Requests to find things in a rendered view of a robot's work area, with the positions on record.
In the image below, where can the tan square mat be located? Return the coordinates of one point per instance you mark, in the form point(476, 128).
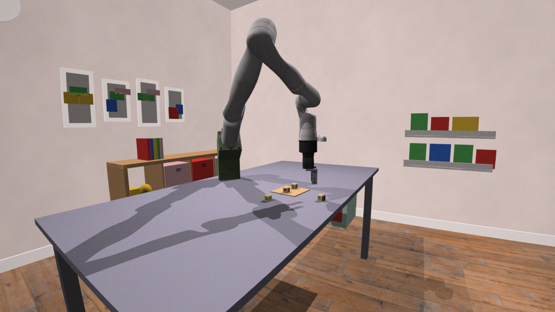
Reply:
point(293, 192)

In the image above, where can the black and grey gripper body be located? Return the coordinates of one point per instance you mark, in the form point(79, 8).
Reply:
point(308, 145)

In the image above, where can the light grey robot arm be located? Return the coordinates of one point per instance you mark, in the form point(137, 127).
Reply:
point(261, 49)

